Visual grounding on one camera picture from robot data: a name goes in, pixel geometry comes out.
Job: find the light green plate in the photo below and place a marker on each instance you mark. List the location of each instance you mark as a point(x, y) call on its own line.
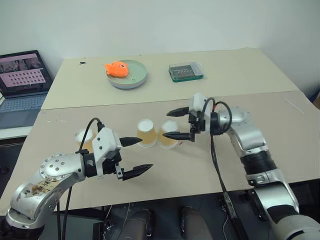
point(136, 75)

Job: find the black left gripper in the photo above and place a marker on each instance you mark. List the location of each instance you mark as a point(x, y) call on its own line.
point(110, 166)

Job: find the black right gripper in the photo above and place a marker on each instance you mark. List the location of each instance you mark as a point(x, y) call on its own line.
point(197, 123)

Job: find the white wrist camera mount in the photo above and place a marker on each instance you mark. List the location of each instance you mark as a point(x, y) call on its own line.
point(105, 142)
point(198, 102)

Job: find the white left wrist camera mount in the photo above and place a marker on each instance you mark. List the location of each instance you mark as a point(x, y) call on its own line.
point(105, 142)

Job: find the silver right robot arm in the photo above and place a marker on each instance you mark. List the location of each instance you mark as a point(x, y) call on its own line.
point(257, 147)

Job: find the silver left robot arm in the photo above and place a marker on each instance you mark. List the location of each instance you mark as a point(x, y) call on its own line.
point(56, 172)

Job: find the tan paper cup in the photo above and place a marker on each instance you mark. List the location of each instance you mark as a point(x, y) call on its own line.
point(146, 132)
point(85, 141)
point(167, 130)

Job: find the small black clip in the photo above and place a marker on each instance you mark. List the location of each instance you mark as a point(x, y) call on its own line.
point(82, 62)

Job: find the orange plush fish toy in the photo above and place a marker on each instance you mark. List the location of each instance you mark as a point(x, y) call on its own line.
point(117, 69)

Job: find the dark rounded robot leg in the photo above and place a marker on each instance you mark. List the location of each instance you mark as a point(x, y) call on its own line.
point(195, 223)
point(140, 225)

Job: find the green clear bit case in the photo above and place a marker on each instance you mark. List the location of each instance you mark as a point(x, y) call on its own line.
point(186, 72)

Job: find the open laptop computer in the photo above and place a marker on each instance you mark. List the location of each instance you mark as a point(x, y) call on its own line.
point(22, 82)

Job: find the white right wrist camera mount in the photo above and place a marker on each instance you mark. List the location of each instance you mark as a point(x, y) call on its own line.
point(198, 102)

